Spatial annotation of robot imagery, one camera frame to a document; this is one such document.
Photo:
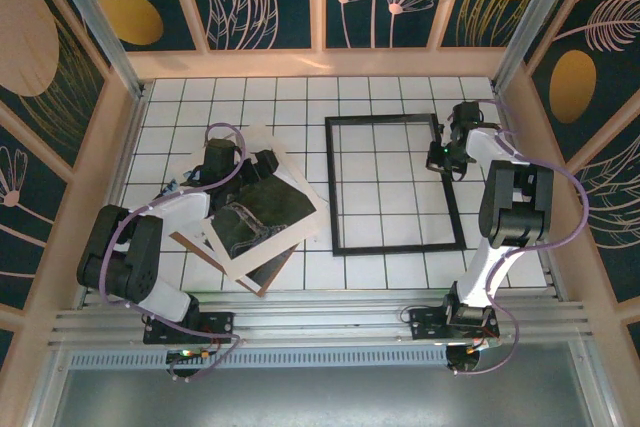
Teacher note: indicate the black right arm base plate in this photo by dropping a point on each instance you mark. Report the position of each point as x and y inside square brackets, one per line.
[425, 324]

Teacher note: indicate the small circuit board with LED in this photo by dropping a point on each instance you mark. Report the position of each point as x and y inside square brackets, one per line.
[186, 354]

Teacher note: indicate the aluminium table side rail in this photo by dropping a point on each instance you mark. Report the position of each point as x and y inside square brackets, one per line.
[512, 137]
[116, 192]

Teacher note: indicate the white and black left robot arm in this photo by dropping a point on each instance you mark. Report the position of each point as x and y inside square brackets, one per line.
[125, 257]

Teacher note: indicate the brown frame backing board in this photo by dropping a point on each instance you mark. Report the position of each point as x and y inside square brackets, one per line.
[192, 242]

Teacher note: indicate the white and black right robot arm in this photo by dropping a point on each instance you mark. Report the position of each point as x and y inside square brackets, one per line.
[515, 207]

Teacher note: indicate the aluminium corner post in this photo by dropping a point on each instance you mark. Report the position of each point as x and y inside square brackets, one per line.
[534, 17]
[95, 17]

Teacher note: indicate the aluminium mounting rail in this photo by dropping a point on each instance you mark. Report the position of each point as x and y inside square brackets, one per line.
[325, 322]

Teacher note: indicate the white mat board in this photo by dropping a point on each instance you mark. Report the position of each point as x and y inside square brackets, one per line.
[292, 172]

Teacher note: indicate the black picture frame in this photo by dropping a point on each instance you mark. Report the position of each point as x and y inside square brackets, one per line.
[330, 187]

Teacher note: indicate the Great Wall photo print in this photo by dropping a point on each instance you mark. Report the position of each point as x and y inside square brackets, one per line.
[260, 217]

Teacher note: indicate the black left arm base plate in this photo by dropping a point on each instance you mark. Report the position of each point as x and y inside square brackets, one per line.
[220, 324]

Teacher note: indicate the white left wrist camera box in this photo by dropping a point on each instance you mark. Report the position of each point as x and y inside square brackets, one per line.
[175, 188]

